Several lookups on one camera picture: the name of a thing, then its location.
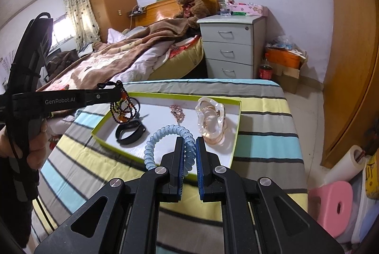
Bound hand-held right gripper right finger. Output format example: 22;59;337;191
196;137;345;254

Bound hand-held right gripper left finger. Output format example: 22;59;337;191
34;137;185;254

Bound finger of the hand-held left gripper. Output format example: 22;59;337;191
87;86;124;106

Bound dark beaded bracelet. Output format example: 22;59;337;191
110;81;140;125

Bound blue spiral hair tie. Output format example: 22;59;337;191
144;124;197;179

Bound clear hair claw clip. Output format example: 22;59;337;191
195;97;227;146

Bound black fitness band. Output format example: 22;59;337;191
115;121;146;145

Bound green shallow cardboard box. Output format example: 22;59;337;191
91;92;242;183

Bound small pink bead bracelet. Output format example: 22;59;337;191
169;104;186;124

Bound person's left forearm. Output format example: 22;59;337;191
0;158;40;249

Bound person's left hand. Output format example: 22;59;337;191
0;118;50;171

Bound dark jacket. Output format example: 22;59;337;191
47;51;82;78

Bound brown blanket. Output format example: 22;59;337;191
36;17;199;91

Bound striped tablecloth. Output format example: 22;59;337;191
30;79;308;254

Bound window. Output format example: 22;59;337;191
51;15;75;50

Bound dotted curtain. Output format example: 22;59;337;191
62;0;101;50

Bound red and yellow cushion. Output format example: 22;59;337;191
148;35;205;81

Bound wooden bed headboard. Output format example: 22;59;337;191
129;0;218;28

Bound red soda bottle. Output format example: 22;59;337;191
259;53;273;80

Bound brown teddy bear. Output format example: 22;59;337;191
173;0;209;29

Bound white nightstand with drawers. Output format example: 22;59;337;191
197;15;267;80

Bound pink plastic stool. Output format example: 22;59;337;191
308;181;354;238

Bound orange storage box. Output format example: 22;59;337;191
265;47;307;68

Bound white paper roll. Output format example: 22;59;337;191
323;144;368;187

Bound small bottles on nightstand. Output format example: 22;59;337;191
218;0;234;16

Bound clear plastic bags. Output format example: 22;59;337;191
268;34;306;53

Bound pink flowered box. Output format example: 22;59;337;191
229;2;264;16

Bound yellow bag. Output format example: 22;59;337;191
364;153;379;199

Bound large wooden wardrobe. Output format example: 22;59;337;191
321;0;379;168

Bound power strip with cables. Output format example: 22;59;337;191
128;5;148;18

